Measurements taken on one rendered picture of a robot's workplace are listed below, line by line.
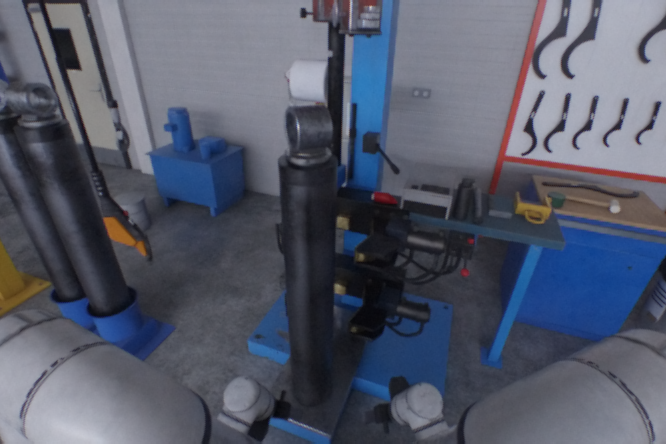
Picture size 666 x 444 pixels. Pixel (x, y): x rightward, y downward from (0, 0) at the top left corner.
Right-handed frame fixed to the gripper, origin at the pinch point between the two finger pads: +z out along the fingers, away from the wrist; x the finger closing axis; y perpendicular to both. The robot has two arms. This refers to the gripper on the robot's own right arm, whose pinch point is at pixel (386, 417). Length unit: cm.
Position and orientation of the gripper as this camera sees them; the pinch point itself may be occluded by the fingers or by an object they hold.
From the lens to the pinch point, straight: 130.5
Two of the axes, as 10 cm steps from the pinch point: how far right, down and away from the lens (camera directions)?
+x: 9.8, 0.5, 1.9
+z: -1.8, 5.9, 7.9
